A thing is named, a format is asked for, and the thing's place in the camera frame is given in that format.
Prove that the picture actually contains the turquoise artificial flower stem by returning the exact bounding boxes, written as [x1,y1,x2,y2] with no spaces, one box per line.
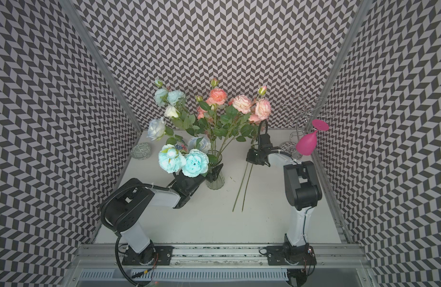
[158,145,209,178]

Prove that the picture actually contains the light pink rose stem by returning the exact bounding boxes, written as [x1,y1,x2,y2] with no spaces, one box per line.
[229,86,272,142]

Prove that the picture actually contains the pink peony flower stem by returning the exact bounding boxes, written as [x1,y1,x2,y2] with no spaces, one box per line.
[232,162,254,212]

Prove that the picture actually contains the white and blue flower stem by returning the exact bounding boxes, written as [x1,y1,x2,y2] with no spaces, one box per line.
[147,79,212,153]

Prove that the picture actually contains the pink plastic wine glass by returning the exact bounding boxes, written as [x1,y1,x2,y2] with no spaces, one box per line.
[296,119,329,155]

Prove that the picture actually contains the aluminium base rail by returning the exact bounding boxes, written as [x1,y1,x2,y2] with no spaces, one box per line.
[61,243,377,287]

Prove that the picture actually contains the chrome wire glass rack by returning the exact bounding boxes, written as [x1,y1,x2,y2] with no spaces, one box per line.
[280,102,335,159]

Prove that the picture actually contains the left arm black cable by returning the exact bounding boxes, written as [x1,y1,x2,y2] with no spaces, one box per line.
[114,234,158,287]

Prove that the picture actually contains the coral pink rose stem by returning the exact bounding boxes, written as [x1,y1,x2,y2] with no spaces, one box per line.
[195,78,227,120]

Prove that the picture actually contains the clear glass lidded dish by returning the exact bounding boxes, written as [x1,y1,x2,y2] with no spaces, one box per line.
[130,142,152,160]

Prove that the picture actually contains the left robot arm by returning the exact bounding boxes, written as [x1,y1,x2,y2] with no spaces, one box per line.
[100,172,206,265]

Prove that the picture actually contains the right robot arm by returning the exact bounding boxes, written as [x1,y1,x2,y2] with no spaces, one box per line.
[246,133,323,266]

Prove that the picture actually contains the clear glass vase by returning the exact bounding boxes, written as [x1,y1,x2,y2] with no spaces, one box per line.
[206,151,225,190]

